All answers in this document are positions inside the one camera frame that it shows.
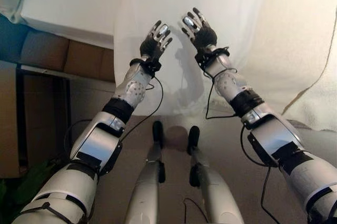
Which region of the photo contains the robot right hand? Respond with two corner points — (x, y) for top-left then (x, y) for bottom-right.
(180, 7), (219, 51)

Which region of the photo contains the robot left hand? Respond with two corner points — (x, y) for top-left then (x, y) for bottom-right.
(139, 20), (174, 62)

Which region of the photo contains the white bed sheet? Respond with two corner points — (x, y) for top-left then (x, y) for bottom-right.
(112, 0), (337, 117)

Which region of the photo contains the brown bed base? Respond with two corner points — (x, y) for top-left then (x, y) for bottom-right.
(0, 29), (115, 83)

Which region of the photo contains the white mattress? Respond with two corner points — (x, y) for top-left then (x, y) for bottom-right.
(19, 0), (124, 50)

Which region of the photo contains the dark robot left foot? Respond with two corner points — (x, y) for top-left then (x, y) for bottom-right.
(152, 121), (165, 148)

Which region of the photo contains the dark robot foot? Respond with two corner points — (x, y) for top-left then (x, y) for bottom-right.
(152, 121), (165, 148)
(187, 125), (201, 155)

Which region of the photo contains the dark robot right foot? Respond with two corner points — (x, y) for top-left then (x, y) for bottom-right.
(187, 125), (201, 155)

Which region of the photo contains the white fleece blanket beige trim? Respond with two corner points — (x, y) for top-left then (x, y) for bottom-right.
(281, 5), (337, 132)

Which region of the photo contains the silver robot left leg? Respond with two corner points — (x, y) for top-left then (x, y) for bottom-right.
(123, 139), (166, 224)

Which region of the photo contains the silver robot leg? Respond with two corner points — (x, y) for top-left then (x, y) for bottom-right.
(123, 139), (166, 224)
(188, 146), (246, 224)

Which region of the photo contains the silver robot right leg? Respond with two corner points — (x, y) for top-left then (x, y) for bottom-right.
(188, 146), (246, 224)

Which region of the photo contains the green plant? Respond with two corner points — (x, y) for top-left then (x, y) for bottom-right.
(0, 157), (63, 224)

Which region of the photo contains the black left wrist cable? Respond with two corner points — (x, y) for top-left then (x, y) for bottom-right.
(120, 75), (164, 138)

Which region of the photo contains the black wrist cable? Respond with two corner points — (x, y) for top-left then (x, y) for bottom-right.
(120, 75), (164, 138)
(204, 67), (239, 120)

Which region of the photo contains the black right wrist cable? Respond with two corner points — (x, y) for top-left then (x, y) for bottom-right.
(204, 67), (239, 120)

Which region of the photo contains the black left elbow cable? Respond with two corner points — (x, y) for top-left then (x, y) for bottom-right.
(64, 119), (92, 158)

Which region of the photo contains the black elbow cable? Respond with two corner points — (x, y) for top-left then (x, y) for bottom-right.
(240, 126), (281, 224)
(64, 119), (92, 158)

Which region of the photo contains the black metal frame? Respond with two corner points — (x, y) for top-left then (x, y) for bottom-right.
(15, 62), (72, 168)

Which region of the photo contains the thin black body cable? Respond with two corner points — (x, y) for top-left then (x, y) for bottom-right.
(183, 198), (209, 224)

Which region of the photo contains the black right elbow cable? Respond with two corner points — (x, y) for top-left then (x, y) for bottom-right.
(240, 126), (281, 224)

